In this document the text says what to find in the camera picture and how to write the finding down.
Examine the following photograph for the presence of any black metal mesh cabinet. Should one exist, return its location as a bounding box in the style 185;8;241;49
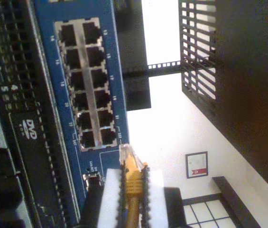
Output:
178;0;268;202

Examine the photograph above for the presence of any black perforated rack post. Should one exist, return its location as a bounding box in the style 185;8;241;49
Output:
114;0;182;112

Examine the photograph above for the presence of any dark wooden beam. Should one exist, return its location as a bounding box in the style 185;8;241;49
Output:
211;176;262;228

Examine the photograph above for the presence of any black rack server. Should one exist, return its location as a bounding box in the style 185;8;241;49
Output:
0;0;80;228

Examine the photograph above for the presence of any yellow network cable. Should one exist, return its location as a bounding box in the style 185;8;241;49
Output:
119;143;149;228

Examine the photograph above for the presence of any framed white certificate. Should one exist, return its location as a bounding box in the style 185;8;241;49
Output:
185;151;209;179

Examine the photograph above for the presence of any blue network switch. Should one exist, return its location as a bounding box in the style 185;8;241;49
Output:
33;0;130;216

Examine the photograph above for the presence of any white paned window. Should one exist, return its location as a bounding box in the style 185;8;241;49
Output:
182;199;238;228

